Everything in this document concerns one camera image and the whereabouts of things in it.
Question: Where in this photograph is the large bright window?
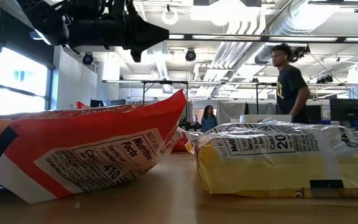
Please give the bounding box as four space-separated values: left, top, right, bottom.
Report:
0 46 53 118

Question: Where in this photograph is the person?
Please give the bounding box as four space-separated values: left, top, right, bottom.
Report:
270 42 311 124
201 105 219 133

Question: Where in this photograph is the silver ventilation duct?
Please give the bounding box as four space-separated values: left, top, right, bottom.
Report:
255 0 351 65

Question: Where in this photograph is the black ceiling light rail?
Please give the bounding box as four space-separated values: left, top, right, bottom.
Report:
168 32 358 44

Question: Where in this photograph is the white hanging cloth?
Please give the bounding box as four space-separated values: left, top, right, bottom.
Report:
216 101 246 125

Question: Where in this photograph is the black metal frame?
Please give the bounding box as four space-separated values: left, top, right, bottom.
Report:
255 82 303 122
142 80 188 105

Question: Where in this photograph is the white cable coil ring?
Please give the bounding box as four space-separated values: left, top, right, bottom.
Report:
161 6 179 26

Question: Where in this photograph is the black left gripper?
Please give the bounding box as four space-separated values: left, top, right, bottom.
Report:
68 12 170 63

